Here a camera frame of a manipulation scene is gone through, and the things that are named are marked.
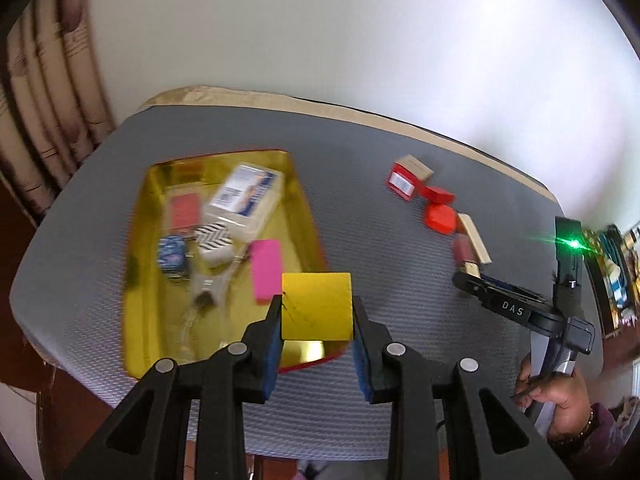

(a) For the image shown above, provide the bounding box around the pink eraser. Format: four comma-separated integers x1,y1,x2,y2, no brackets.
250,240,285,306

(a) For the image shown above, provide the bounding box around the black white zigzag box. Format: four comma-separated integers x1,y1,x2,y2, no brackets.
194,222,236,267

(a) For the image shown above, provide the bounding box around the person's right forearm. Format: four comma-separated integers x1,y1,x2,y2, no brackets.
547,402,633,466

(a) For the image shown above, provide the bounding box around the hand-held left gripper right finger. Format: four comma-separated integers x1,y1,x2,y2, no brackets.
352,296,576,480

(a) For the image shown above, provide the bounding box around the red eraser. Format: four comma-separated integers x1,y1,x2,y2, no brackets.
165,185,208,233

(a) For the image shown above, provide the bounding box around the rounded red block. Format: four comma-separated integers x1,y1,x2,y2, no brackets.
424,202,458,235

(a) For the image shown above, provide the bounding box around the silver metal clip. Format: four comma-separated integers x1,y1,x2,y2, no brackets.
172,255,251,361

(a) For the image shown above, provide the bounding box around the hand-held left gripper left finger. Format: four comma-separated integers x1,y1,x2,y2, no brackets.
62,295,286,480

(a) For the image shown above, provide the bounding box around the person's right hand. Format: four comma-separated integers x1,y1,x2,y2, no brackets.
512,352,598,443

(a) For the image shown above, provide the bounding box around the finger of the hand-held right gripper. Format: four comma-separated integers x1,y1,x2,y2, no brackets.
451,270,563,333
481,276,547,306

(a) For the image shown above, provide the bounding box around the blue patterned small item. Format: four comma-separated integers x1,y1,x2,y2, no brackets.
157,235,193,278

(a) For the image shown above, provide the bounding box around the beige gold bar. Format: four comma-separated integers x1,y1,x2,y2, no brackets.
456,212,492,266

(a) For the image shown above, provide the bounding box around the dark bead bracelet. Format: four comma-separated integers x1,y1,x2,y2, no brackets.
552,409,597,448

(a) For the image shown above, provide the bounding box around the red tin box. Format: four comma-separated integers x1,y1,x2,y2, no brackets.
122,148,351,380

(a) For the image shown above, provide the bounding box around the cluttered wooden shelf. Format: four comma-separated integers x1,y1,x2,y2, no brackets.
582,222,640,341

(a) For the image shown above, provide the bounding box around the brown red cardboard box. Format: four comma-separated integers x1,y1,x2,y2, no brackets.
387,154,433,202

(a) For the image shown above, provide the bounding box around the clear plastic case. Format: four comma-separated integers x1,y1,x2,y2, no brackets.
202,161,286,243

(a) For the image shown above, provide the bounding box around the maroon gold bar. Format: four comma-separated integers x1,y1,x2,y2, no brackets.
451,235,482,281

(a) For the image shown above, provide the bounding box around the beige leaf print curtain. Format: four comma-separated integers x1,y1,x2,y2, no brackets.
0,0,118,221

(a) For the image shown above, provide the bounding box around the yellow cube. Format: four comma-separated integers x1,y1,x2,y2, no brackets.
281,272,354,342

